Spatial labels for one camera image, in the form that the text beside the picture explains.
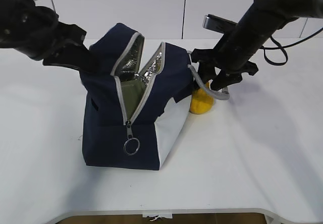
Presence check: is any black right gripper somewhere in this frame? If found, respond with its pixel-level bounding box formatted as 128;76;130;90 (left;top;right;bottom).
191;19;265;91

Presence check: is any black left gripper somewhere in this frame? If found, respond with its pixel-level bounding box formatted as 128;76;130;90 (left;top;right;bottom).
7;6;99;73

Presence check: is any yellow pear-shaped fruit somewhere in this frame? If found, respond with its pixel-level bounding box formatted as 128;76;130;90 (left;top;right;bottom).
189;88;214;115

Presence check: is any green lidded glass food container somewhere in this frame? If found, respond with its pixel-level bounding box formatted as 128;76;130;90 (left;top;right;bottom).
121;80;146;119

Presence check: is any navy blue insulated lunch bag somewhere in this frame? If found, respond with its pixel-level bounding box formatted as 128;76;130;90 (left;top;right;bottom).
79;23;231;171

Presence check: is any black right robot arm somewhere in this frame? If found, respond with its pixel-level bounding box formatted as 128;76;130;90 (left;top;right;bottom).
191;0;322;91

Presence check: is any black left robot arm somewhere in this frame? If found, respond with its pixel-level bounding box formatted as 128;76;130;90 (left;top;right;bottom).
1;0;99;73

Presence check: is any white tape on table edge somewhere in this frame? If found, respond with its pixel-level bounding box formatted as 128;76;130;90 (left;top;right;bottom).
142;212;173;221

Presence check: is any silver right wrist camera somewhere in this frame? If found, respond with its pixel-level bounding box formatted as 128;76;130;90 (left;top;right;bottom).
202;14;237;34

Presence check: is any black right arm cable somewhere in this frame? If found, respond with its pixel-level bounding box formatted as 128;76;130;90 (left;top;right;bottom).
261;27;323;66

